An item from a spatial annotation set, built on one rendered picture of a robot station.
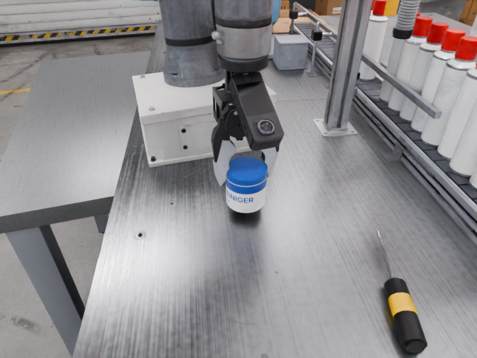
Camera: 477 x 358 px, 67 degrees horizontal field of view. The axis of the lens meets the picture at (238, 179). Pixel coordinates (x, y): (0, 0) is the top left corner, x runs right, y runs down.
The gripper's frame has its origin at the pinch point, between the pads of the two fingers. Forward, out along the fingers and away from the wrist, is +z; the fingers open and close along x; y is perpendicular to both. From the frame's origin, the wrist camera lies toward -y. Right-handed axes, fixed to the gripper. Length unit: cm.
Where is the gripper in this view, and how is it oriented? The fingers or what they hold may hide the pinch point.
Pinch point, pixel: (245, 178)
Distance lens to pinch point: 60.3
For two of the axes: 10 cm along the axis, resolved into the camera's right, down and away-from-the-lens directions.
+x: -9.5, 1.8, -2.4
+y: -3.0, -5.7, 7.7
